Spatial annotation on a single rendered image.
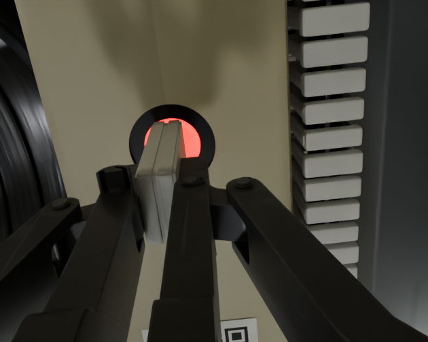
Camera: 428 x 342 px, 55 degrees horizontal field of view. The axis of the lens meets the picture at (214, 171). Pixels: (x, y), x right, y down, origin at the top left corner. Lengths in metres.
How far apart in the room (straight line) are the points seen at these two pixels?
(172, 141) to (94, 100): 0.06
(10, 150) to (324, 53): 0.50
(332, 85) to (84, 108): 0.13
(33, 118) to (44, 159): 0.06
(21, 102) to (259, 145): 0.43
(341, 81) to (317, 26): 0.03
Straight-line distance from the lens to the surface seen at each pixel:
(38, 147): 0.63
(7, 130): 0.63
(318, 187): 0.25
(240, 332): 0.29
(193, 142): 0.22
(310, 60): 0.23
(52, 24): 0.22
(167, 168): 0.15
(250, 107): 0.22
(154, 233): 0.16
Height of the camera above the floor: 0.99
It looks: 23 degrees up
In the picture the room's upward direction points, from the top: 174 degrees clockwise
